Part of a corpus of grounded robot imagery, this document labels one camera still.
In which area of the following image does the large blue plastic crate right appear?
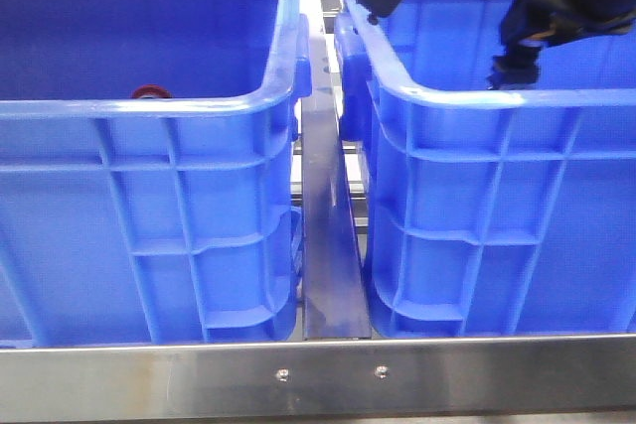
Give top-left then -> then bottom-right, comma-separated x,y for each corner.
335,0 -> 635,338

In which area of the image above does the right rail screw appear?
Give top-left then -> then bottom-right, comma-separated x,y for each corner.
375,365 -> 389,379

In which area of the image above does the left rail screw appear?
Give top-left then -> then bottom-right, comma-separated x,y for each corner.
275,368 -> 289,382

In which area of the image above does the stainless steel front rail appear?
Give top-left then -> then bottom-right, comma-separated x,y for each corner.
1,335 -> 635,422

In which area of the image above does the red mushroom push button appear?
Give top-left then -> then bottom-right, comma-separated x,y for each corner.
131,84 -> 172,99

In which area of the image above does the large blue plastic crate left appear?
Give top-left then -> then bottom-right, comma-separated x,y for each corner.
1,0 -> 311,349

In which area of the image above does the large blue plastic crate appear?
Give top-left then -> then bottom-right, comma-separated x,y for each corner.
335,0 -> 635,338
1,0 -> 311,349

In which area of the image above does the metal divider bar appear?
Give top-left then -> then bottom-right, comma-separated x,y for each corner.
301,21 -> 372,340

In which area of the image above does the rail screw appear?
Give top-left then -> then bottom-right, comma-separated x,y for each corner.
375,365 -> 389,379
275,368 -> 289,382

